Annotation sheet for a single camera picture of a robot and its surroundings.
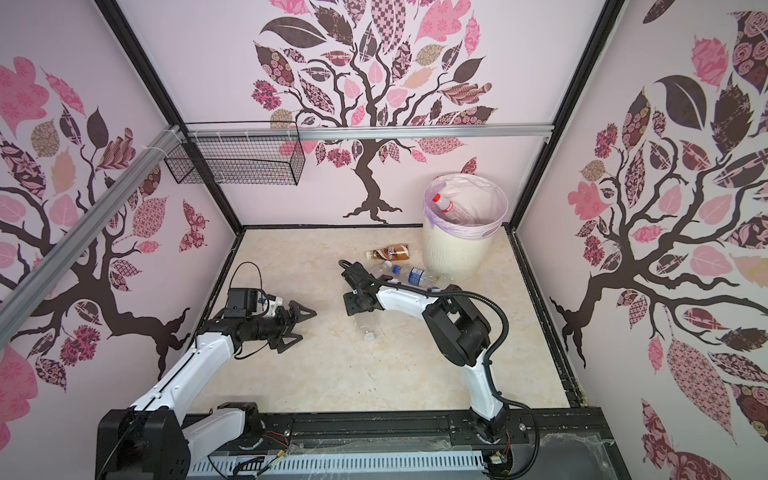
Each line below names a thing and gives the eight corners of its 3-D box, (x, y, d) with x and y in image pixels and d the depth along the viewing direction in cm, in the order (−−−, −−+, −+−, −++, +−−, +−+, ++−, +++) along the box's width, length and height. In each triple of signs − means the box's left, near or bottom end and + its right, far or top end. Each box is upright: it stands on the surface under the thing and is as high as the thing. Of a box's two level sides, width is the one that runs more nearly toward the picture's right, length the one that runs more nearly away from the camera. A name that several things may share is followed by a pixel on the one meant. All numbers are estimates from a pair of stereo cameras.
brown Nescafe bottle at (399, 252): (367, 261, 110) (366, 254, 107) (367, 251, 113) (367, 244, 110) (409, 261, 110) (409, 254, 107) (408, 251, 113) (409, 244, 110)
